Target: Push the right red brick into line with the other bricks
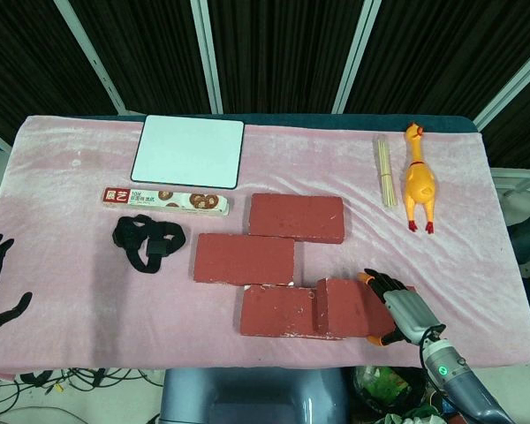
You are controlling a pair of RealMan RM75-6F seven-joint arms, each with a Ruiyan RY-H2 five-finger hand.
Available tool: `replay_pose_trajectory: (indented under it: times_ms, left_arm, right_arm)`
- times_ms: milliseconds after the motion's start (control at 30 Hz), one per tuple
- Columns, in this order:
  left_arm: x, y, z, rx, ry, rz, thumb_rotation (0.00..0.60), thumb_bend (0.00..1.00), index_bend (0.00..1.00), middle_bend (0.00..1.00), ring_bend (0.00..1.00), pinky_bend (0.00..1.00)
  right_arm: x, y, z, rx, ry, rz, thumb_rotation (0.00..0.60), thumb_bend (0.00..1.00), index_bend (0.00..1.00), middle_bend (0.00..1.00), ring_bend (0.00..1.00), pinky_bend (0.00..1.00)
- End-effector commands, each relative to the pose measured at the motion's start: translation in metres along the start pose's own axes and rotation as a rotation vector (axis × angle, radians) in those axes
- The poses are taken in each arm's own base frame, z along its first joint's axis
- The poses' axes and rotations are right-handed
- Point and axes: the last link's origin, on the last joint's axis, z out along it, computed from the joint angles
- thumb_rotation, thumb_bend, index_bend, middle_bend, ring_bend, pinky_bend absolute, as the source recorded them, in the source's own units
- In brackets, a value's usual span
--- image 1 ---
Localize black folding partition screen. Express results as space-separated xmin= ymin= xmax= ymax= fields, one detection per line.
xmin=0 ymin=0 xmax=530 ymax=171

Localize yellow rubber chicken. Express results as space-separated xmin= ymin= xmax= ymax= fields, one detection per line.
xmin=404 ymin=122 xmax=438 ymax=234

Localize red brick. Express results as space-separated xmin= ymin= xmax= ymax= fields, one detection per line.
xmin=246 ymin=193 xmax=346 ymax=245
xmin=192 ymin=232 xmax=296 ymax=286
xmin=238 ymin=284 xmax=350 ymax=342
xmin=314 ymin=276 xmax=419 ymax=341

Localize white pad black edge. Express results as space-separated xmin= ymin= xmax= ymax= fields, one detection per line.
xmin=130 ymin=114 xmax=246 ymax=190

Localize grey metal stand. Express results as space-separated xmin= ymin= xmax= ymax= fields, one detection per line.
xmin=489 ymin=166 xmax=530 ymax=201

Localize right black grey robot hand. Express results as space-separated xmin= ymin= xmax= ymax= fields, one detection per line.
xmin=357 ymin=268 xmax=441 ymax=348

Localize pink velvet cloth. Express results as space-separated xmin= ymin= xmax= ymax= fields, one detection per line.
xmin=0 ymin=114 xmax=530 ymax=381

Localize black strap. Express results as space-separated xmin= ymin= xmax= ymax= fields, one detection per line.
xmin=111 ymin=214 xmax=187 ymax=274

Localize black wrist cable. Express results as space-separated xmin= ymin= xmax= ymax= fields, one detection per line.
xmin=418 ymin=323 xmax=448 ymax=367

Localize green plastic bag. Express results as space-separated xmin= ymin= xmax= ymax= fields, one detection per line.
xmin=352 ymin=365 xmax=443 ymax=424

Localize black floor cables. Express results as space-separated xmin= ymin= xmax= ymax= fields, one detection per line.
xmin=0 ymin=365 xmax=165 ymax=401

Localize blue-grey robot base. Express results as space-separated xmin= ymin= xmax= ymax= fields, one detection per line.
xmin=159 ymin=367 xmax=351 ymax=424

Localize baking paper box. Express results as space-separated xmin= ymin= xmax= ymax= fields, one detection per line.
xmin=102 ymin=186 xmax=231 ymax=217

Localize bamboo skewer bundle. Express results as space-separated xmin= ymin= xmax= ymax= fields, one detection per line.
xmin=372 ymin=134 xmax=398 ymax=208

